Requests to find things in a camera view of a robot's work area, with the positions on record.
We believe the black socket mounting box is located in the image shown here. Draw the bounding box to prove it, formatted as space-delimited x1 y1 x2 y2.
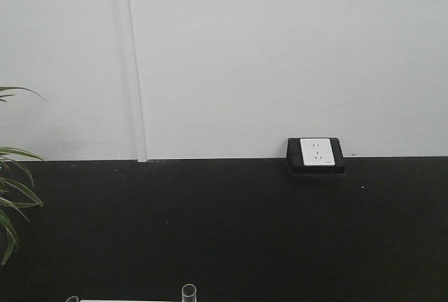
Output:
286 137 346 177

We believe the white wall power socket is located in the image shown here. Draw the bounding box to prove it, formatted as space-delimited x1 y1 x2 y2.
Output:
300 138 335 167

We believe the small transparent glass bottle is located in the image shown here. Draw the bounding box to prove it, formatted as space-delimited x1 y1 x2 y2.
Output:
66 296 80 302

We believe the white wall cable conduit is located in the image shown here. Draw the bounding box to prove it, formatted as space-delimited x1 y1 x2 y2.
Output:
122 0 149 163

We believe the green potted plant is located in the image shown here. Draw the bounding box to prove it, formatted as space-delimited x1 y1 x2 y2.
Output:
0 86 48 266

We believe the white rack with holes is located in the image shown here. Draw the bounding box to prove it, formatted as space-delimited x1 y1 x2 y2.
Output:
80 299 139 302

